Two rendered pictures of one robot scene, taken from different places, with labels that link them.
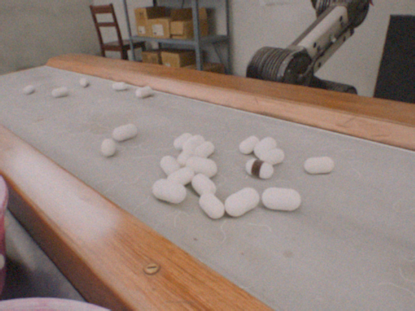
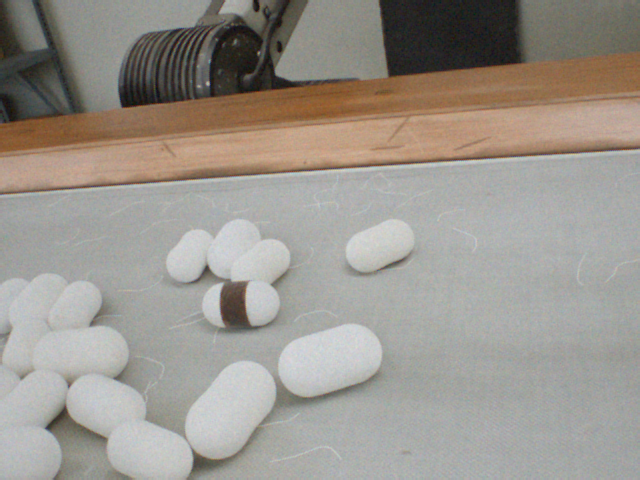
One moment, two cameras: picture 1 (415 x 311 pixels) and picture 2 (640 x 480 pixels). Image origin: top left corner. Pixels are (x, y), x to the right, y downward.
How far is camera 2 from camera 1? 0.07 m
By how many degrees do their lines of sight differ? 20
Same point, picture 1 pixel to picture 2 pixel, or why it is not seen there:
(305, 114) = (295, 146)
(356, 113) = (406, 110)
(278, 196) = (323, 356)
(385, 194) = (547, 259)
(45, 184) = not seen: outside the picture
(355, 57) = (335, 34)
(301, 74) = (249, 73)
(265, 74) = (167, 93)
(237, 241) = not seen: outside the picture
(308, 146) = (332, 213)
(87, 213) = not seen: outside the picture
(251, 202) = (258, 400)
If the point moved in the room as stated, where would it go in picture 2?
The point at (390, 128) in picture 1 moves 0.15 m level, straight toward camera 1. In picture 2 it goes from (486, 122) to (529, 248)
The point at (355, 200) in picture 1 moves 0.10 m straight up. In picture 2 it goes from (496, 296) to (478, 42)
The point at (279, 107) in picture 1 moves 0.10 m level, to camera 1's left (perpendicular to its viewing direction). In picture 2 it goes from (229, 148) to (80, 200)
